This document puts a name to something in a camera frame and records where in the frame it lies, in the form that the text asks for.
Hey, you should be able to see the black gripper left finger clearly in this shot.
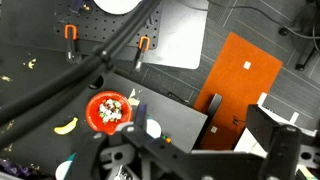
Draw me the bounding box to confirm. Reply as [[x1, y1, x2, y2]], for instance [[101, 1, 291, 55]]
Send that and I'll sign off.
[[134, 103, 149, 130]]

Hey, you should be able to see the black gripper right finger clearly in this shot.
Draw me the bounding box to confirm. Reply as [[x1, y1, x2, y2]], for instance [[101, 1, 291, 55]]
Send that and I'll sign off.
[[245, 104, 285, 148]]

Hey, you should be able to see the light blue plastic cup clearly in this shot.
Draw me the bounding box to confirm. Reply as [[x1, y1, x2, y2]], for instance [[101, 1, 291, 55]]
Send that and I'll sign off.
[[145, 115, 163, 140]]

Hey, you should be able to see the teal plastic cup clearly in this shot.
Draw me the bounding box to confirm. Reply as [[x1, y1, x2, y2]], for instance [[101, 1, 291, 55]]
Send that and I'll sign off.
[[54, 152, 77, 180]]

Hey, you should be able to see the pale yellow scrap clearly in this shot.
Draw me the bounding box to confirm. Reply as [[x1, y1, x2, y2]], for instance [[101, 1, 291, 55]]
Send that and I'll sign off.
[[127, 88, 142, 108]]

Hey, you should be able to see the white mixed candy pile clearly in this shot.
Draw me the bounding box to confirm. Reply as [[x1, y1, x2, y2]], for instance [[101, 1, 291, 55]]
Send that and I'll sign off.
[[98, 98, 124, 125]]

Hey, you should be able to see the orange floor mat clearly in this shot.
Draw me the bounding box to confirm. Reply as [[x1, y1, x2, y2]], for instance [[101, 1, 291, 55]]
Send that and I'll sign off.
[[193, 31, 284, 151]]

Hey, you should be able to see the red bowl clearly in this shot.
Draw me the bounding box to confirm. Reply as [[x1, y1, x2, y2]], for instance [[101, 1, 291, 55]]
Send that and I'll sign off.
[[85, 90, 134, 136]]

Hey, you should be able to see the yellow toy banana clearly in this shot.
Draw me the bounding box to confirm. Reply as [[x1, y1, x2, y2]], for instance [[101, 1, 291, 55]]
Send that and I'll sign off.
[[53, 116, 80, 136]]

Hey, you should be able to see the grey metal plate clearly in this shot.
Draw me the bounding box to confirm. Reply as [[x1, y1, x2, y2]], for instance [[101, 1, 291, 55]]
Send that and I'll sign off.
[[113, 0, 210, 71]]

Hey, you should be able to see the black perforated board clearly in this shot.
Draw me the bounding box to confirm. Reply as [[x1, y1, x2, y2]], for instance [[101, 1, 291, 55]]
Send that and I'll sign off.
[[54, 0, 164, 52]]

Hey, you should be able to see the small yellow scrap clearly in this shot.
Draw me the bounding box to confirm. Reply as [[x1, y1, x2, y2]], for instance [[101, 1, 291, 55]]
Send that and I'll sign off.
[[22, 58, 38, 70]]

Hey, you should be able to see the purple crinkled bag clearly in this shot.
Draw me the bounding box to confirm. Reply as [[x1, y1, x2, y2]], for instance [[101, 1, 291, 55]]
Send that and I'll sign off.
[[0, 158, 34, 178]]

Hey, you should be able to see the orange handled black clamp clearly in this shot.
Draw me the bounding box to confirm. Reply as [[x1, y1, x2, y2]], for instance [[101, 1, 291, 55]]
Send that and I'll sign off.
[[132, 35, 152, 73], [63, 23, 81, 65]]

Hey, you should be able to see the thin black floor cable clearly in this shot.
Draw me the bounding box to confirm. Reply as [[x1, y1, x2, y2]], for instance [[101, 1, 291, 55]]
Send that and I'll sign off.
[[206, 0, 320, 40]]

